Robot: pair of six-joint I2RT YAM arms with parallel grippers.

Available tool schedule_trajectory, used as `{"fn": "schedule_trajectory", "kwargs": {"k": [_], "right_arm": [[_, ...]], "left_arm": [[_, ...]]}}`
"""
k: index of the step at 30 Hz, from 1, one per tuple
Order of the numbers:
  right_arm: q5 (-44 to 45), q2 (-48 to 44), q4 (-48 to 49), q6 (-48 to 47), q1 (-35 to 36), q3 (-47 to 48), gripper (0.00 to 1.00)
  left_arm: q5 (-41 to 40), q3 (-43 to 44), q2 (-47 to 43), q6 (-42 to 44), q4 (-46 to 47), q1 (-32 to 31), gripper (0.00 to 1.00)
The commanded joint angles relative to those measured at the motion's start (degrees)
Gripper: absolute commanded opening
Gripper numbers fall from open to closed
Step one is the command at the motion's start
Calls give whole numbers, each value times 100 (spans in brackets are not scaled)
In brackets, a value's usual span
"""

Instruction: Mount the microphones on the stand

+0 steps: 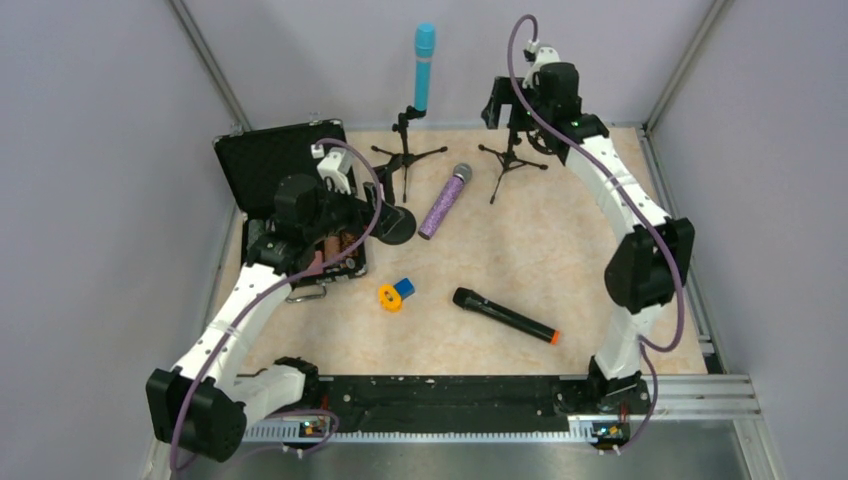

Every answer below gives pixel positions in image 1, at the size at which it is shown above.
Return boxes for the black tripod microphone stand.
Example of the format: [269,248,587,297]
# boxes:
[371,106,449,205]

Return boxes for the purple glitter microphone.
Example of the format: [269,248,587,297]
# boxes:
[418,163,473,240]

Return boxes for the teal blue microphone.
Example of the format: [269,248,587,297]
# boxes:
[413,23,436,112]

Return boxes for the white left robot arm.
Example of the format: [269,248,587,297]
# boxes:
[145,174,394,462]

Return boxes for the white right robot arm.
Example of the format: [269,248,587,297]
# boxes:
[481,62,695,413]

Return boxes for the black round-base microphone stand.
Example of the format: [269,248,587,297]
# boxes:
[375,164,417,246]

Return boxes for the black poker chip case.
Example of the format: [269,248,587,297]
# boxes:
[214,120,367,303]

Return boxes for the blue toy block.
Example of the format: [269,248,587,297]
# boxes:
[393,278,415,300]

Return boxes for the yellow traffic light toy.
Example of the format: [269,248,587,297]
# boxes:
[378,284,403,312]

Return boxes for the black orange-tipped microphone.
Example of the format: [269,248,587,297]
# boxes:
[452,287,560,345]

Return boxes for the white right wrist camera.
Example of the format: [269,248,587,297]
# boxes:
[523,40,561,68]

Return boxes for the black shock-mount tripod stand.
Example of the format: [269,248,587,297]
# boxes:
[478,120,557,205]

